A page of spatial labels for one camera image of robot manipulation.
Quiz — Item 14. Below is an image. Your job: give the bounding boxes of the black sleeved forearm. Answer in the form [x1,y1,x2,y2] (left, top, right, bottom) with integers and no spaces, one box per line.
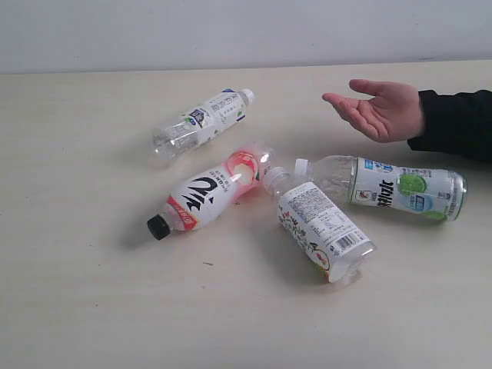
[407,90,491,164]

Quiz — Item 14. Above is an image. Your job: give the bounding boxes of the clear bottle blue white label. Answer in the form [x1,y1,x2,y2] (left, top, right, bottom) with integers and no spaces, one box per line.
[152,88,255,165]

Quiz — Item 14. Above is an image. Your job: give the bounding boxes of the lime drink bottle white cap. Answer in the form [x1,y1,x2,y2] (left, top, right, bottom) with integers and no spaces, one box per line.
[294,155,467,221]

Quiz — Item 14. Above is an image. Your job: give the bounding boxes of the person's open hand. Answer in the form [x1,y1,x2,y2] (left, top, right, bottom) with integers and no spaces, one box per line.
[322,79,424,143]

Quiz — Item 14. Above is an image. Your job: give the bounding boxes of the clear bottle floral white label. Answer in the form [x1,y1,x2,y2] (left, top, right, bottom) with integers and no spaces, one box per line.
[262,167,376,286]

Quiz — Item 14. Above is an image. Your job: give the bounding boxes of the peach drink bottle black cap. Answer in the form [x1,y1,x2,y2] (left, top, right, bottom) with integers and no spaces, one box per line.
[147,142,274,240]

